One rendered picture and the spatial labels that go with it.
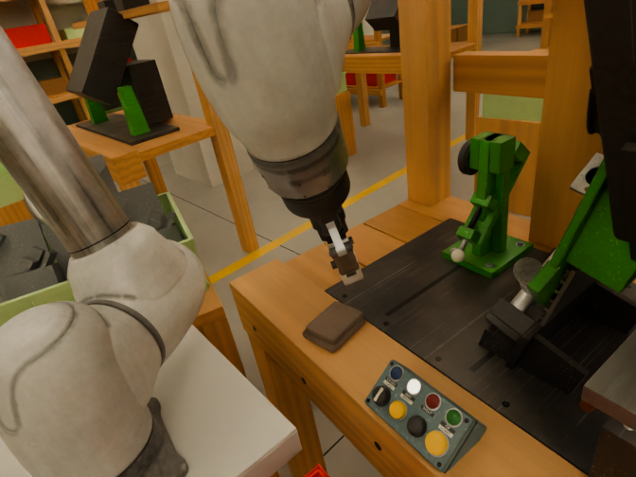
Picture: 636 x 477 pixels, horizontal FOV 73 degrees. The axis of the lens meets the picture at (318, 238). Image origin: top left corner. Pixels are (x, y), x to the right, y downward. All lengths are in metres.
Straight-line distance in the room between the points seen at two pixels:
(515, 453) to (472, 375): 0.14
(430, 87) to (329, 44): 0.84
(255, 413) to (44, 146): 0.50
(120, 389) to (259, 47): 0.47
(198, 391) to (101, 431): 0.23
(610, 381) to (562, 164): 0.62
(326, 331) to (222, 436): 0.24
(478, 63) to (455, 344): 0.69
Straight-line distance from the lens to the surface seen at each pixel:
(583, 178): 0.66
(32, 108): 0.72
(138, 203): 1.40
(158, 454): 0.73
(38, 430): 0.62
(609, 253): 0.60
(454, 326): 0.83
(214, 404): 0.79
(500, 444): 0.69
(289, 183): 0.39
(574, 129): 0.99
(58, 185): 0.71
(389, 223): 1.20
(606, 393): 0.46
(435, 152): 1.23
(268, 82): 0.31
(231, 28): 0.30
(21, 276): 1.41
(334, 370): 0.77
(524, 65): 1.11
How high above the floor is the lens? 1.46
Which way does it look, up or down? 30 degrees down
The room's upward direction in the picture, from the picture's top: 10 degrees counter-clockwise
